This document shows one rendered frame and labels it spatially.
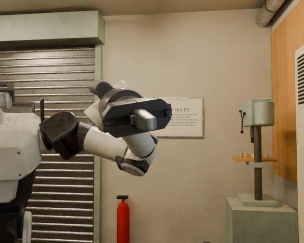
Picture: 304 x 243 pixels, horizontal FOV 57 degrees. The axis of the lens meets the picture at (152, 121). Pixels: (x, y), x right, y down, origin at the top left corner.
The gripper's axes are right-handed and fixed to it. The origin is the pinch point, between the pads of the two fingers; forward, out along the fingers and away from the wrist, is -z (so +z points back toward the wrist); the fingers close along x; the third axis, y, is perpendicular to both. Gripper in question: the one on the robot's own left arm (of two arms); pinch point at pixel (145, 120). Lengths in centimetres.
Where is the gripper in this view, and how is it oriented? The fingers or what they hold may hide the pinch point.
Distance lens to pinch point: 45.5
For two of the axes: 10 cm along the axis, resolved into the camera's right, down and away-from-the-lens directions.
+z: -3.6, -1.7, 9.2
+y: -1.1, -9.7, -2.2
